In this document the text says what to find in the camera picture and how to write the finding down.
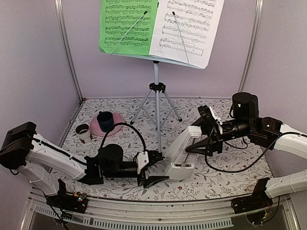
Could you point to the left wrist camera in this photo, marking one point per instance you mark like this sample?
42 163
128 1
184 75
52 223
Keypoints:
141 159

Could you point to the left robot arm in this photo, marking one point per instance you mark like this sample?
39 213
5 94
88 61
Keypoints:
26 151

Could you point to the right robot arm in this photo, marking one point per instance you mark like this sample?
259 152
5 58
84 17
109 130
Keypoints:
267 132

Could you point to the right aluminium frame post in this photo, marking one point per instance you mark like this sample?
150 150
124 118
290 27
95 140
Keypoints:
252 45

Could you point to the white metronome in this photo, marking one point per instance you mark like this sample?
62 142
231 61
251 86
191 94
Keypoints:
180 164

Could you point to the pink plate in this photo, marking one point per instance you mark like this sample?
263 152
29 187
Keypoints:
95 129

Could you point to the white sheet music page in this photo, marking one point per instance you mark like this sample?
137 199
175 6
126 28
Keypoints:
185 30

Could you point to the green sheet music page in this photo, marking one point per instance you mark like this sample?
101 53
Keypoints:
126 26

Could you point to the white paper cup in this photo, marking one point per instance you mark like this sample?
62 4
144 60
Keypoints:
84 133

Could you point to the left aluminium frame post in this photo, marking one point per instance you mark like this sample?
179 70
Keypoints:
67 49

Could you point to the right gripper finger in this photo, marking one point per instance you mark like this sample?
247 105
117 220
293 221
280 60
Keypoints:
201 147
199 122

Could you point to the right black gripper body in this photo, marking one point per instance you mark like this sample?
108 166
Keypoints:
217 140

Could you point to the dark blue mug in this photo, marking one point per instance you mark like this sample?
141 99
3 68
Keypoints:
106 121

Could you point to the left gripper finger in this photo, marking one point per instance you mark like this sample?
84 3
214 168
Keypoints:
154 157
152 180

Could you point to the white perforated music stand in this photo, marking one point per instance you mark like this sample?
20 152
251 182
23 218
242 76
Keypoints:
156 87

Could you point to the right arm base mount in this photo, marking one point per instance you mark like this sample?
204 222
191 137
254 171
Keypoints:
251 202

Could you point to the aluminium frame post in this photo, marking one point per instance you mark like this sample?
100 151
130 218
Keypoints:
67 49
252 45

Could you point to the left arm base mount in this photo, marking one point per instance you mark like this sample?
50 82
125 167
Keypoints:
67 202

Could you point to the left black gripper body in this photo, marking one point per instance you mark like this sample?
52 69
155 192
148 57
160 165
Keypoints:
142 179

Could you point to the aluminium front rail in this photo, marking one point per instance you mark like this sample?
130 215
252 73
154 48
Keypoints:
114 214

